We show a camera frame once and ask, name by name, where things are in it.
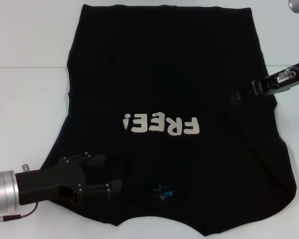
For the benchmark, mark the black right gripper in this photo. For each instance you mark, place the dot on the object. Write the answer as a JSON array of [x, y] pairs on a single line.
[[271, 84]]

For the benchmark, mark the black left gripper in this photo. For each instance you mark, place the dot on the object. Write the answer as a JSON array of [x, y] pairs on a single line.
[[52, 179]]

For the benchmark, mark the black shirt with FREE print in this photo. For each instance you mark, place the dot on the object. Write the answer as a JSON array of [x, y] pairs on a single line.
[[164, 74]]

